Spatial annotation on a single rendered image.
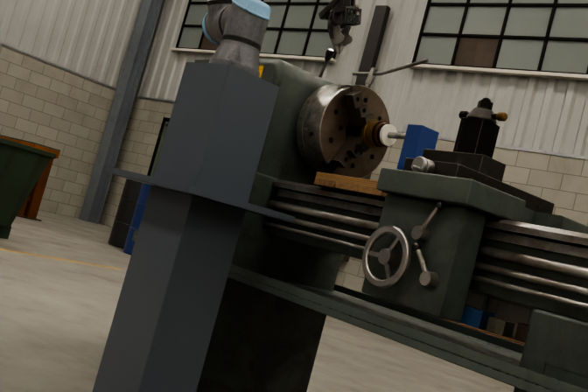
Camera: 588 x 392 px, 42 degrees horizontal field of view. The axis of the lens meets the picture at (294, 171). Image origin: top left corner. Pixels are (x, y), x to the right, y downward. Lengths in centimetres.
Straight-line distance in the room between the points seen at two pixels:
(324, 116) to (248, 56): 39
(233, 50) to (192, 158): 33
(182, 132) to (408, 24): 899
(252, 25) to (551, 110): 769
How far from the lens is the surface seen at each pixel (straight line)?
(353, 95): 247
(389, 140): 243
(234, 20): 222
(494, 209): 185
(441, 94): 1035
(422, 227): 186
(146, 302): 213
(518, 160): 958
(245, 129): 214
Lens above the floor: 69
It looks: 5 degrees up
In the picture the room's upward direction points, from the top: 15 degrees clockwise
